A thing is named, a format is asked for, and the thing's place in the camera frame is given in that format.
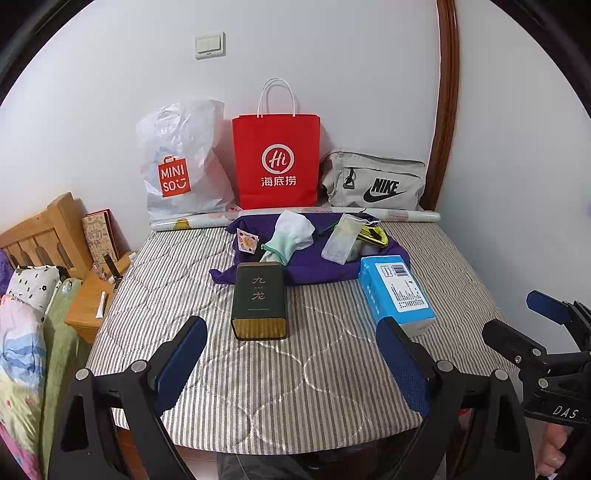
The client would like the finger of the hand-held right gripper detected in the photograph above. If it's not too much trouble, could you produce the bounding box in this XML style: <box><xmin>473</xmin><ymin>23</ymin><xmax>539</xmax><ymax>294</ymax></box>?
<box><xmin>482</xmin><ymin>318</ymin><xmax>568</xmax><ymax>385</ymax></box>
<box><xmin>526</xmin><ymin>290</ymin><xmax>591</xmax><ymax>352</ymax></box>

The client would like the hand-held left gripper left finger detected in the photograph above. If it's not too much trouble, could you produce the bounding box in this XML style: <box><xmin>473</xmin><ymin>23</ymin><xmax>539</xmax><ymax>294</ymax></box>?
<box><xmin>48</xmin><ymin>315</ymin><xmax>208</xmax><ymax>480</ymax></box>

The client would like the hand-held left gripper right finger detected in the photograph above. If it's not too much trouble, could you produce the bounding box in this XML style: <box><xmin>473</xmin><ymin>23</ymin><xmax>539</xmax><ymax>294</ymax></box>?
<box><xmin>376</xmin><ymin>316</ymin><xmax>541</xmax><ymax>480</ymax></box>

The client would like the yellow black plastic bag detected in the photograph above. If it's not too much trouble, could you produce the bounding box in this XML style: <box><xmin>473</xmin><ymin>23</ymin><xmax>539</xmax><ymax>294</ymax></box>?
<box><xmin>355</xmin><ymin>224</ymin><xmax>389</xmax><ymax>247</ymax></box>

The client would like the orange patterned small packet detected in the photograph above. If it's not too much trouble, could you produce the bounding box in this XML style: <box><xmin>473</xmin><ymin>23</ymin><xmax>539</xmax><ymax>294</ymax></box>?
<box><xmin>235</xmin><ymin>227</ymin><xmax>260</xmax><ymax>254</ymax></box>

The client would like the green wet wipes pack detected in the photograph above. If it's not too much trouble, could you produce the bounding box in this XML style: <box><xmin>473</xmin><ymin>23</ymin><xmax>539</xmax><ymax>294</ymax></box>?
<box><xmin>261</xmin><ymin>210</ymin><xmax>317</xmax><ymax>267</ymax></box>

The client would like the person's right hand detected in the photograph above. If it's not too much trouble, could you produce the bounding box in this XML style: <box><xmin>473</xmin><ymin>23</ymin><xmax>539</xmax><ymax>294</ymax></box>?
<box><xmin>536</xmin><ymin>422</ymin><xmax>572</xmax><ymax>478</ymax></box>

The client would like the blue tissue pack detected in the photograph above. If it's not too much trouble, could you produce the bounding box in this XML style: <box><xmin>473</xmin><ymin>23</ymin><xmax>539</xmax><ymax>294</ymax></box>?
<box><xmin>359</xmin><ymin>255</ymin><xmax>437</xmax><ymax>337</ymax></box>

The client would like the striped quilted mat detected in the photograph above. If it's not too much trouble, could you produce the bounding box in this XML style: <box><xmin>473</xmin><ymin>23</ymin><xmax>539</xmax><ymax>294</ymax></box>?
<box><xmin>85</xmin><ymin>222</ymin><xmax>518</xmax><ymax>450</ymax></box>

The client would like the dark green tin box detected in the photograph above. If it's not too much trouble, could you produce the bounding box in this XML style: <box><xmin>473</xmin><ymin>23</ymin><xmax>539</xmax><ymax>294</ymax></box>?
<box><xmin>231</xmin><ymin>261</ymin><xmax>289</xmax><ymax>341</ymax></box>

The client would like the wooden nightstand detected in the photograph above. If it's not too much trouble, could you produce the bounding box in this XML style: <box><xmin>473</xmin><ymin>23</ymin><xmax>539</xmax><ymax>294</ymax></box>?
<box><xmin>65</xmin><ymin>251</ymin><xmax>137</xmax><ymax>344</ymax></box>

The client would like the small black item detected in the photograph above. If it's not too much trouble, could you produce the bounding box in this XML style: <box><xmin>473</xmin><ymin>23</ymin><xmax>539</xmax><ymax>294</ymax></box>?
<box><xmin>102</xmin><ymin>253</ymin><xmax>123</xmax><ymax>283</ymax></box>

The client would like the green blanket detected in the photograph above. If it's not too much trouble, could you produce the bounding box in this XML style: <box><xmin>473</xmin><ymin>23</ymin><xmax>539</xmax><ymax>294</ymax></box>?
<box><xmin>44</xmin><ymin>277</ymin><xmax>95</xmax><ymax>435</ymax></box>

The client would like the person's leg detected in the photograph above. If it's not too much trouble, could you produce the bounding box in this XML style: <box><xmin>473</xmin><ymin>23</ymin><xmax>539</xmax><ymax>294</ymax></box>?
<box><xmin>216</xmin><ymin>453</ymin><xmax>301</xmax><ymax>480</ymax></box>

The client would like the purple towel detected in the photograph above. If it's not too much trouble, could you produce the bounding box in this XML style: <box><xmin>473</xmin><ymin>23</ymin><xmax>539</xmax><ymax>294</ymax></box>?
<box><xmin>209</xmin><ymin>209</ymin><xmax>411</xmax><ymax>285</ymax></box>

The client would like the patterned book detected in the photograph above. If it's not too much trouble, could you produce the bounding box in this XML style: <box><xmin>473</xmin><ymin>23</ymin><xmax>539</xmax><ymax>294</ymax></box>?
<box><xmin>82</xmin><ymin>210</ymin><xmax>120</xmax><ymax>266</ymax></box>

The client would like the rolled paper poster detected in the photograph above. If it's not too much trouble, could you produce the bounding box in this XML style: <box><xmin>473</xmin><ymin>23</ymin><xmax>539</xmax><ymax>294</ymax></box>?
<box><xmin>150</xmin><ymin>207</ymin><xmax>441</xmax><ymax>232</ymax></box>

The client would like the colourful printed blanket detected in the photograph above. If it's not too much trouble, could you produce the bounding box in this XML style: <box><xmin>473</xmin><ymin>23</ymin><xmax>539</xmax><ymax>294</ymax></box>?
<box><xmin>0</xmin><ymin>295</ymin><xmax>47</xmax><ymax>480</ymax></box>

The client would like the white pillow with black flowers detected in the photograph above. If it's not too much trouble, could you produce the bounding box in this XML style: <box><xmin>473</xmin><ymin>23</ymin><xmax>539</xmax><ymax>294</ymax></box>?
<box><xmin>4</xmin><ymin>265</ymin><xmax>63</xmax><ymax>317</ymax></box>

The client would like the wooden headboard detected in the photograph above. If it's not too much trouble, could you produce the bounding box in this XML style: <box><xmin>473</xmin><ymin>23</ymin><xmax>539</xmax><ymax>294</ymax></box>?
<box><xmin>0</xmin><ymin>192</ymin><xmax>90</xmax><ymax>280</ymax></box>

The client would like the grey waist bag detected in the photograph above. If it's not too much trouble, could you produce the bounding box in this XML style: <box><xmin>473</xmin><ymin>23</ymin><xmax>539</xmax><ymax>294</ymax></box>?
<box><xmin>320</xmin><ymin>148</ymin><xmax>428</xmax><ymax>212</ymax></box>

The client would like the white plastic shopping bag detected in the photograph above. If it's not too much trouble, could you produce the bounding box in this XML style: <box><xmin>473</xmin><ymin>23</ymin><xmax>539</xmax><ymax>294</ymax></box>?
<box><xmin>136</xmin><ymin>99</ymin><xmax>238</xmax><ymax>222</ymax></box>

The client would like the red paper bag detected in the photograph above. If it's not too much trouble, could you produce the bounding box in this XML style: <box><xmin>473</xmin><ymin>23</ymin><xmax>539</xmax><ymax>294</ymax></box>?
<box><xmin>232</xmin><ymin>78</ymin><xmax>321</xmax><ymax>210</ymax></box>

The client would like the brown wooden door frame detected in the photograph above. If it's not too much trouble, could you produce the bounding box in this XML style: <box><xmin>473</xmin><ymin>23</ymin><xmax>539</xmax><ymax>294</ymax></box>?
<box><xmin>422</xmin><ymin>0</ymin><xmax>461</xmax><ymax>210</ymax></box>

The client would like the white light switch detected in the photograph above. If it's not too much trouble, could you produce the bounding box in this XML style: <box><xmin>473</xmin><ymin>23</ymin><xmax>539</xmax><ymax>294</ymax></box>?
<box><xmin>195</xmin><ymin>32</ymin><xmax>227</xmax><ymax>60</ymax></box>

